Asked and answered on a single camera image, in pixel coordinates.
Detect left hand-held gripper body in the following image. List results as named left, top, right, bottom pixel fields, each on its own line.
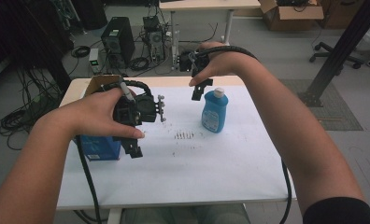
left=112, top=92, right=168, bottom=128

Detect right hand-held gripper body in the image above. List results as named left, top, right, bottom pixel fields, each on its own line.
left=178, top=49, right=211, bottom=78

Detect blue bottle with white cap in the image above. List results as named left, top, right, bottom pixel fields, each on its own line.
left=200, top=87, right=230, bottom=134

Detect person's right hand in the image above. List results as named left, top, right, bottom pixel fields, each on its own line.
left=188, top=41, right=263, bottom=88

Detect person's left hand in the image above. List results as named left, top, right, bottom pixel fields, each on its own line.
left=36, top=88, right=146, bottom=140

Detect white power strip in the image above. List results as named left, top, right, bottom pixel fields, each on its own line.
left=170, top=30, right=181, bottom=71

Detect blue carton box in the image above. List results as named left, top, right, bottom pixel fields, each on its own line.
left=78, top=133, right=122, bottom=162

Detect small open cardboard box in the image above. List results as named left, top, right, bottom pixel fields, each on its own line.
left=83, top=74, right=125, bottom=98

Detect white background desk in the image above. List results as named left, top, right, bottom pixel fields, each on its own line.
left=158, top=0, right=263, bottom=47

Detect small grey power supply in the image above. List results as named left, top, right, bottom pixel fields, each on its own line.
left=88, top=48, right=101, bottom=75

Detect black computer tower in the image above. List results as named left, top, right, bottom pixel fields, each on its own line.
left=100, top=16, right=136, bottom=68

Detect person's grey pants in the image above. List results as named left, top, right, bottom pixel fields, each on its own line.
left=120, top=203, right=252, bottom=224

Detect large open cardboard box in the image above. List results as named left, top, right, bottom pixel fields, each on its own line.
left=259, top=0, right=325, bottom=32

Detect black curtain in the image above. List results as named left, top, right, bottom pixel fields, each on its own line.
left=0, top=0, right=74, bottom=91

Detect black office chair base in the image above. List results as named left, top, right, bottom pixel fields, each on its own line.
left=308, top=41, right=365, bottom=70

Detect grey floor mat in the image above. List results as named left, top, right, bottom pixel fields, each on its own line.
left=278, top=78, right=364, bottom=132

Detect black metal stand beam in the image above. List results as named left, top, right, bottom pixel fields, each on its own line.
left=297, top=0, right=370, bottom=108

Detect brown cardboard box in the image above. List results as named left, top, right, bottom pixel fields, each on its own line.
left=317, top=0, right=370, bottom=31

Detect person's black sleeve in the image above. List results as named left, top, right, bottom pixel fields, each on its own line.
left=302, top=196, right=370, bottom=224

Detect open-frame computer case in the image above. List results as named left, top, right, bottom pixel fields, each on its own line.
left=142, top=15, right=167, bottom=63

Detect coiled black cable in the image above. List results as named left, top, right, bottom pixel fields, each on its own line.
left=70, top=45, right=92, bottom=59
left=128, top=56, right=150, bottom=72

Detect right hand-held gripper black cable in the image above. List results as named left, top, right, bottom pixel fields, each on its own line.
left=194, top=45, right=293, bottom=224

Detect hand-held gripper black cable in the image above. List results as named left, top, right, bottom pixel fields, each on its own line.
left=194, top=45, right=293, bottom=224
left=75, top=78, right=153, bottom=224

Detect left hand-held gripper black cable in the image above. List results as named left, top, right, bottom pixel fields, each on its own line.
left=75, top=78, right=153, bottom=224

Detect bundle of black floor cables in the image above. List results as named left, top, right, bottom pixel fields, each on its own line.
left=0, top=67, right=66, bottom=151

